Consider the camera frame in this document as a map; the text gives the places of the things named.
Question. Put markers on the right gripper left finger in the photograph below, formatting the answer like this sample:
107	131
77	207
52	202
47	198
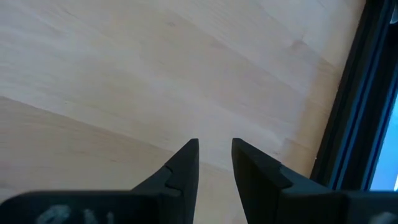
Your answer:
183	186

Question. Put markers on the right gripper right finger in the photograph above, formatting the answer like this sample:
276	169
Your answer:
258	186

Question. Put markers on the black aluminium table frame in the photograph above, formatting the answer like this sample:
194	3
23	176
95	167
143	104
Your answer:
348	93

